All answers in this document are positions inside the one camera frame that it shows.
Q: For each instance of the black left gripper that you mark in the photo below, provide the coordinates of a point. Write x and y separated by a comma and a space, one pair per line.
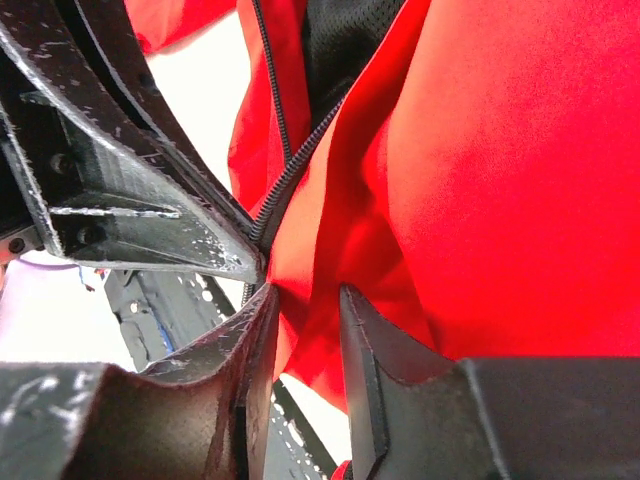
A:
95, 168

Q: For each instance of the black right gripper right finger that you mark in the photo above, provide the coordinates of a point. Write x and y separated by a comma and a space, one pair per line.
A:
414, 414

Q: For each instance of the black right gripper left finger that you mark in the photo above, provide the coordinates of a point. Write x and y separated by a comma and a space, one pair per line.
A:
200, 413

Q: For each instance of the red jacket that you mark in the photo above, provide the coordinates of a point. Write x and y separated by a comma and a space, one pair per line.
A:
480, 182

